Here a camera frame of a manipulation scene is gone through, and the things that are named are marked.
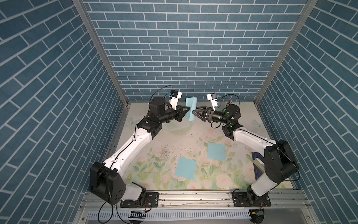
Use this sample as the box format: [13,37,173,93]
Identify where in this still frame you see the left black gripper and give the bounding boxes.
[157,105,189,124]

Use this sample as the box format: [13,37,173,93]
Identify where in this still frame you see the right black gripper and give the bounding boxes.
[193,108,229,127]

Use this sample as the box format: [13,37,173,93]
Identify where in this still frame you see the light blue square paper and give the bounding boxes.
[186,97,197,121]

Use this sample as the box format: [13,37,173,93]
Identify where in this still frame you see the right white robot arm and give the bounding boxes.
[192,104,299,207]

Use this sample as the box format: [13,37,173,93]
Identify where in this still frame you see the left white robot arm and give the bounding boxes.
[89,97,190,205]

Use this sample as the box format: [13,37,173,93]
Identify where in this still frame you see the coloured pencils in cup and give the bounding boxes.
[226,100,233,107]

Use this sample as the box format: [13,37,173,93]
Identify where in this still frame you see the floral table mat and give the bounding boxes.
[122,103,273,190]

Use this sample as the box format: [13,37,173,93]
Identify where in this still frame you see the light blue paper right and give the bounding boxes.
[208,143,226,161]

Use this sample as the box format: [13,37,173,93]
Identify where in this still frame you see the light blue paper front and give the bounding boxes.
[175,157,197,180]

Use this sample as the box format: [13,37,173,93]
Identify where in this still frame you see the white stapler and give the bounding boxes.
[253,158,265,173]

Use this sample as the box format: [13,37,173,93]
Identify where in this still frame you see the dark blue book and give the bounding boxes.
[252,152,265,180]

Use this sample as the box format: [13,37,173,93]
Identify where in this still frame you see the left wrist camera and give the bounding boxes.
[169,90,182,110]

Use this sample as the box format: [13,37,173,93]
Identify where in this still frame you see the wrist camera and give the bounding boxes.
[169,90,182,110]
[207,93,218,111]

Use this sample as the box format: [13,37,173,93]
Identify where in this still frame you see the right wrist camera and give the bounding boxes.
[207,93,218,111]

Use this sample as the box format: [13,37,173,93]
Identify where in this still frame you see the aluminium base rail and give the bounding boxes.
[81,189,311,211]

